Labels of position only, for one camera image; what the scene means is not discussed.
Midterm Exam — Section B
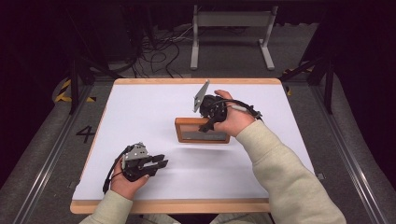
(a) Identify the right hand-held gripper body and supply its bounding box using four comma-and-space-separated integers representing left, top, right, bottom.
192, 79, 228, 123

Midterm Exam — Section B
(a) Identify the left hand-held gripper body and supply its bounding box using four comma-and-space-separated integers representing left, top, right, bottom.
121, 142, 157, 182

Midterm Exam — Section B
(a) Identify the wooden photo frame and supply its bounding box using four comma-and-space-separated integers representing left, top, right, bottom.
174, 117, 232, 145

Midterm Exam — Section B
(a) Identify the person's right hand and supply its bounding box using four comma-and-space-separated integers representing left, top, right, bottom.
214, 89, 256, 138

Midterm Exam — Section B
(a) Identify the person's left hand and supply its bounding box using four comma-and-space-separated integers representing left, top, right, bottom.
110, 157, 150, 201

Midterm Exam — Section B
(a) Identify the yellow black hazard tape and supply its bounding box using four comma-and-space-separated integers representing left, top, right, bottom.
54, 78, 97, 104
281, 65, 314, 97

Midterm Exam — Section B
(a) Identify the grey metal stand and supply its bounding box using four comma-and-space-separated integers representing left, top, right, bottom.
190, 4, 279, 71

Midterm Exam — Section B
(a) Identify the black tripod stand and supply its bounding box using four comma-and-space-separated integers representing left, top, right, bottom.
278, 54, 336, 116
64, 7, 127, 116

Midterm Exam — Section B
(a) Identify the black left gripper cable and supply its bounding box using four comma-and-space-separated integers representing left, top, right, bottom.
102, 145, 132, 194

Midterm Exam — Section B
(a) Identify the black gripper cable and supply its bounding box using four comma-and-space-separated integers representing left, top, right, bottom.
102, 145, 132, 194
211, 98, 264, 121

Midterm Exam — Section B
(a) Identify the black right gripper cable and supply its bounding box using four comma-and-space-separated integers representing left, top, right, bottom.
211, 98, 264, 121

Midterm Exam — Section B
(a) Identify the bundle of black floor cables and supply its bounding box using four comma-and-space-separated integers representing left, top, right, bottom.
132, 22, 195, 79

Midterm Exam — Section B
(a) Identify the aluminium floor rail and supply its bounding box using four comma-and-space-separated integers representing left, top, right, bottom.
310, 83, 390, 224
12, 83, 95, 224

